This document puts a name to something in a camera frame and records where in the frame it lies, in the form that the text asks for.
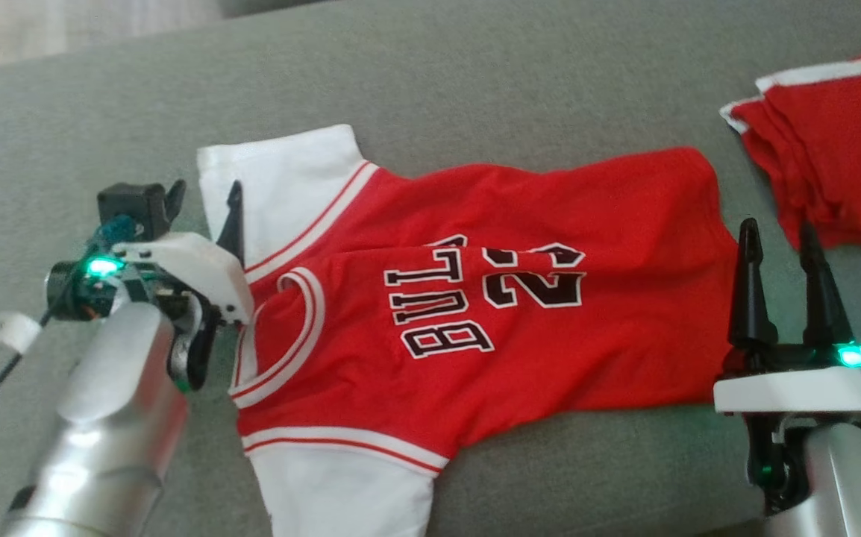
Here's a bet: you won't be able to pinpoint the white cable tag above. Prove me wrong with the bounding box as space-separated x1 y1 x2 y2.
0 312 43 356

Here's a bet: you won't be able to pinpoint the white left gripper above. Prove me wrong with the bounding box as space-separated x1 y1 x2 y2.
112 178 254 394

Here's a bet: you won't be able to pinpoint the large grey sofa seat cushion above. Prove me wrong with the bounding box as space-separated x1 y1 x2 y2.
0 0 861 537

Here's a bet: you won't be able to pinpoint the red and white basketball jersey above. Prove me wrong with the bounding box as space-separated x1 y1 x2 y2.
196 124 741 537

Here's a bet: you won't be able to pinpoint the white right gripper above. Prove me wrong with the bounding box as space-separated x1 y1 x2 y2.
713 217 861 517

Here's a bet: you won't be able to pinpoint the red shorts with white stripe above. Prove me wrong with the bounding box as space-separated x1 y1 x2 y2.
719 48 861 251

